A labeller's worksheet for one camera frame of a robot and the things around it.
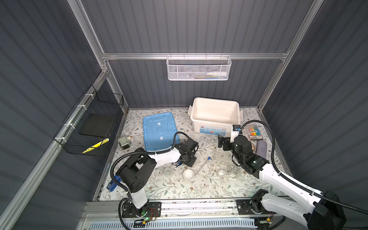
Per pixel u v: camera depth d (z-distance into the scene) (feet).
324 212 1.28
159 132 3.47
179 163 2.65
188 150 2.36
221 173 2.77
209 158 2.99
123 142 3.08
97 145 2.13
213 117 3.67
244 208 2.41
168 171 2.60
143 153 1.68
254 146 3.16
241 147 1.90
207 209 2.47
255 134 3.35
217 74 3.04
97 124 2.34
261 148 2.99
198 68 4.06
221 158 2.99
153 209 2.37
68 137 2.02
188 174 2.79
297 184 1.50
